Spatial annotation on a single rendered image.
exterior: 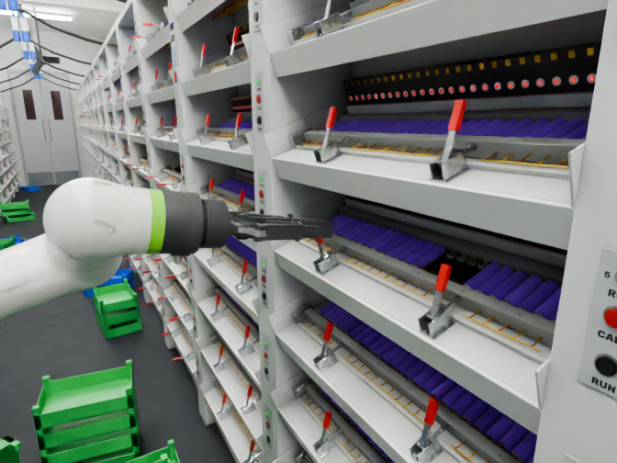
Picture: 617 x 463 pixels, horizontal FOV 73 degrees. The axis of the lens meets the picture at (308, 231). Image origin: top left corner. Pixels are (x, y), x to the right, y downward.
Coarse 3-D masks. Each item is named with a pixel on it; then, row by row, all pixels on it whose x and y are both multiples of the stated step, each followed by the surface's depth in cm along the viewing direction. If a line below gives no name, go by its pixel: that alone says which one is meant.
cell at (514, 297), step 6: (534, 276) 55; (528, 282) 54; (534, 282) 54; (540, 282) 54; (516, 288) 54; (522, 288) 53; (528, 288) 53; (534, 288) 54; (510, 294) 53; (516, 294) 53; (522, 294) 53; (528, 294) 53; (504, 300) 53; (510, 300) 52; (516, 300) 52; (522, 300) 53; (516, 306) 52
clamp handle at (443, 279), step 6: (444, 264) 53; (444, 270) 53; (450, 270) 53; (438, 276) 54; (444, 276) 53; (438, 282) 53; (444, 282) 53; (438, 288) 53; (444, 288) 53; (438, 294) 54; (438, 300) 53; (432, 306) 54; (438, 306) 53; (432, 312) 54; (438, 312) 54
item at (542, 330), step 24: (336, 240) 81; (384, 264) 69; (408, 264) 66; (408, 288) 63; (432, 288) 60; (456, 288) 57; (480, 312) 54; (504, 312) 50; (528, 312) 49; (528, 336) 49; (552, 336) 45
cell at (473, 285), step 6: (492, 264) 60; (498, 264) 60; (486, 270) 59; (492, 270) 59; (498, 270) 59; (474, 276) 59; (480, 276) 58; (486, 276) 58; (468, 282) 58; (474, 282) 58; (480, 282) 58; (474, 288) 57
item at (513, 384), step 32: (416, 224) 76; (448, 224) 70; (288, 256) 86; (448, 256) 68; (544, 256) 56; (320, 288) 77; (352, 288) 69; (384, 288) 66; (384, 320) 61; (416, 320) 57; (480, 320) 54; (416, 352) 57; (448, 352) 51; (480, 352) 49; (512, 352) 48; (544, 352) 46; (480, 384) 47; (512, 384) 44; (544, 384) 40; (512, 416) 45
